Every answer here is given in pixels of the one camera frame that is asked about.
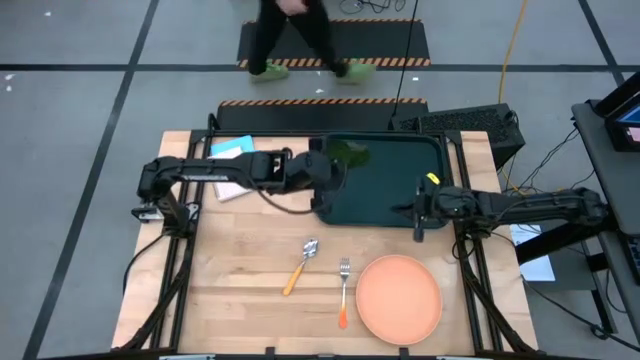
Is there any person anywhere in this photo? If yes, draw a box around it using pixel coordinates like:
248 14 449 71
247 0 377 86

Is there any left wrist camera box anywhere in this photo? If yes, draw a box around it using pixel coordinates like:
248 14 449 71
257 149 290 193

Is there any orange-handled metal fork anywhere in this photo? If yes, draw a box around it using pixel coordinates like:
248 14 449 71
337 257 352 331

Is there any green leafy vegetable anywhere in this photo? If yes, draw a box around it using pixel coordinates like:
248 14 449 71
326 138 372 170

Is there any yellow-handled metal spoon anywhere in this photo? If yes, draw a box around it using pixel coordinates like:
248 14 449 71
282 238 320 298

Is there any green shoe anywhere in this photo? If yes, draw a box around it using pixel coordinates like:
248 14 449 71
335 62 377 86
249 62 291 85

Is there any small black hazard-striped floor mat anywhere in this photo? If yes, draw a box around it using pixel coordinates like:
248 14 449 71
216 97 430 133

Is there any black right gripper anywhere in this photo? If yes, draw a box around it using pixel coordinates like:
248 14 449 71
391 172 479 244

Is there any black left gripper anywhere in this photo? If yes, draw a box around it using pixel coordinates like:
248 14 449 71
285 136 351 212

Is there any black laptop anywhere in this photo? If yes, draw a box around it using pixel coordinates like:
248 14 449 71
593 70 640 153

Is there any large black hazard-striped floor mat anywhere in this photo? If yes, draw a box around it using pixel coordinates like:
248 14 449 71
236 18 432 70

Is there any black aluminium table frame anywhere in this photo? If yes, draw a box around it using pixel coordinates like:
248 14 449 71
118 113 540 357

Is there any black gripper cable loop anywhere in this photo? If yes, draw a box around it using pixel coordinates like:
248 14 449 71
248 172 348 217

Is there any yellow floor cable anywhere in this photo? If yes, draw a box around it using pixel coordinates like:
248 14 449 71
496 0 530 196

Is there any long black floor cable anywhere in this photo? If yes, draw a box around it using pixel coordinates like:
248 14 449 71
389 0 421 119

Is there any black left arm base cable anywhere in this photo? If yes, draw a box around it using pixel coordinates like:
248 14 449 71
121 231 172 297

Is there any dark green plastic tray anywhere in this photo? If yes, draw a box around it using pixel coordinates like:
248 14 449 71
312 132 450 230

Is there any grey side desk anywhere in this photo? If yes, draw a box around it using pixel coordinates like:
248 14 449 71
570 98 640 237

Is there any coiled black cable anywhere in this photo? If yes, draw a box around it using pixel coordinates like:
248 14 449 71
338 0 407 16

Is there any person's hand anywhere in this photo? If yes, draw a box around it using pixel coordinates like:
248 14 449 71
276 0 309 17

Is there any black cable bundle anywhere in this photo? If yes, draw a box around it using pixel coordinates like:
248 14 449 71
499 110 597 197

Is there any orange round plate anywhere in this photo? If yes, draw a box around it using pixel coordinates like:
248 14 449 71
355 254 444 347

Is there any black computer case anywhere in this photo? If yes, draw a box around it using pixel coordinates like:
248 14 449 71
388 102 527 170

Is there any white notebook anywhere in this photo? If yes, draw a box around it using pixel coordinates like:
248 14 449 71
206 146 257 203

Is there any blue paper sheet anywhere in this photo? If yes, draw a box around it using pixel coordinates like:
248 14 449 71
209 134 257 158

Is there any white paper sheet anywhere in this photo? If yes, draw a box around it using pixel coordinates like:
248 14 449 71
508 223 557 283

